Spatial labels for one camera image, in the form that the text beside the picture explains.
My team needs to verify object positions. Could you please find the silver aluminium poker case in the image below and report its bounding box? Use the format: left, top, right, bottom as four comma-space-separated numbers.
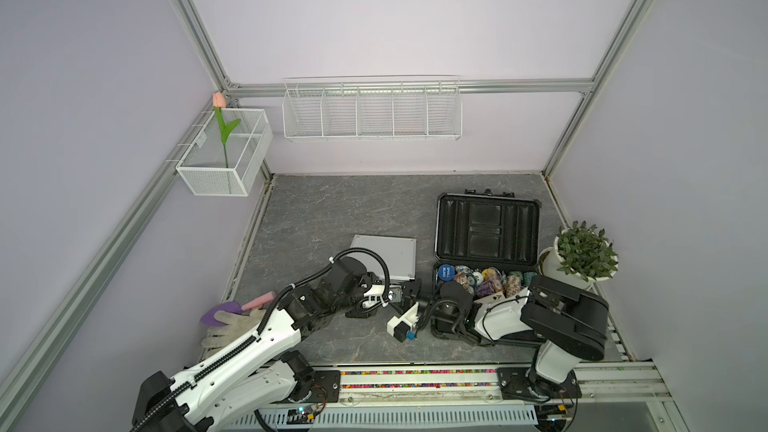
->
351, 234, 417, 282

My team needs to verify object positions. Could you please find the dark grey poker case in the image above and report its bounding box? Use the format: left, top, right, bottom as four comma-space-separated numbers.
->
430, 188, 556, 348

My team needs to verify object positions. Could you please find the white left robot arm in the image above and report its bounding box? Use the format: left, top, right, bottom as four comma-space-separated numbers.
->
132, 247, 422, 431

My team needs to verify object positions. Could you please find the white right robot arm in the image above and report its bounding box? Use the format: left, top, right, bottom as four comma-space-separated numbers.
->
417, 274, 609, 404

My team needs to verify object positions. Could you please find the blue small blind button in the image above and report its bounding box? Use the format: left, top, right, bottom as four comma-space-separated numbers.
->
436, 264, 456, 282

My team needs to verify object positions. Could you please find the orange blue chip stack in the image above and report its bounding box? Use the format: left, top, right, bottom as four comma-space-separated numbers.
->
504, 271, 525, 297

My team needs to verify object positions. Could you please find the white plant pot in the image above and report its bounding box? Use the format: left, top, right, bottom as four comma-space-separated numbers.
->
538, 236, 616, 290

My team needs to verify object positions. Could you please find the green potted plant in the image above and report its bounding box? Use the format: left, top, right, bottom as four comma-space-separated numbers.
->
557, 221, 619, 278

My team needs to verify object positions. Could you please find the pink purple toy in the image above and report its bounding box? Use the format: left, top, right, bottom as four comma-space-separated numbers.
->
200, 291, 276, 327

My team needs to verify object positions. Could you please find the pink artificial tulip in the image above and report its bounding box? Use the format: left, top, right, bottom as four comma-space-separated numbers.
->
212, 92, 241, 167

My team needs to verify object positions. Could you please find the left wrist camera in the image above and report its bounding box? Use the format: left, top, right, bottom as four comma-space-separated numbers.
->
358, 284, 394, 312

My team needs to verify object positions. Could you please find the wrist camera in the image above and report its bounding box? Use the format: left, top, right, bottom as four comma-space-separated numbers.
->
358, 284, 394, 312
387, 303, 419, 342

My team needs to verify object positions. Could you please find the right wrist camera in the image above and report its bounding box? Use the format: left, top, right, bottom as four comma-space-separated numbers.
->
387, 303, 419, 342

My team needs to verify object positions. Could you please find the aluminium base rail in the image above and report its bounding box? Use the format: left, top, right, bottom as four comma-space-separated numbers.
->
158, 361, 691, 432

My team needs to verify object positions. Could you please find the white wire wall shelf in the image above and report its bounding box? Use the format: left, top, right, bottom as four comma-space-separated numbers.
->
282, 90, 463, 142

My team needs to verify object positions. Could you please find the aluminium horizontal frame bar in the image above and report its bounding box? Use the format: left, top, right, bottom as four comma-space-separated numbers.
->
228, 76, 596, 99

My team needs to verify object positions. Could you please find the white mesh wall basket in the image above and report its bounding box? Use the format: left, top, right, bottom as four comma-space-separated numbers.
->
176, 108, 273, 197

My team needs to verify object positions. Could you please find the aluminium frame corner post left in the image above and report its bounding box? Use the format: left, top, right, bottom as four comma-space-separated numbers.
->
143, 0, 274, 182

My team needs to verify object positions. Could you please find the aluminium frame corner post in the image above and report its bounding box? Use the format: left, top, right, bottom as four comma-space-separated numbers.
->
542, 0, 655, 184
143, 0, 274, 182

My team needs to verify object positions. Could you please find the aluminium left side frame bar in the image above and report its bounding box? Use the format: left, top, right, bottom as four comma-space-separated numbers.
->
0, 101, 241, 415

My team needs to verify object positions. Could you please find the aluminium frame corner post right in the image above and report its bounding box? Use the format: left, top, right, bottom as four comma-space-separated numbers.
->
542, 0, 655, 184

